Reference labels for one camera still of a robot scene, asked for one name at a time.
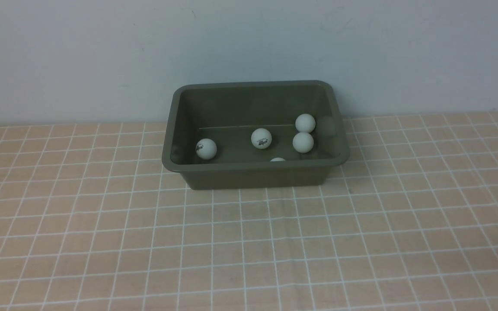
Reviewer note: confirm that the white printed ball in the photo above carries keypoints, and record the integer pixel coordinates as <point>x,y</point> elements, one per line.
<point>261,138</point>

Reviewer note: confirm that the olive green plastic bin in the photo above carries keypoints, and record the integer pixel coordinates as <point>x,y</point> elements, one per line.
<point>228,113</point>

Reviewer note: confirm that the peach checkered tablecloth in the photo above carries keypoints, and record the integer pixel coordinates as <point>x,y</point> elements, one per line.
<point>90,220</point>

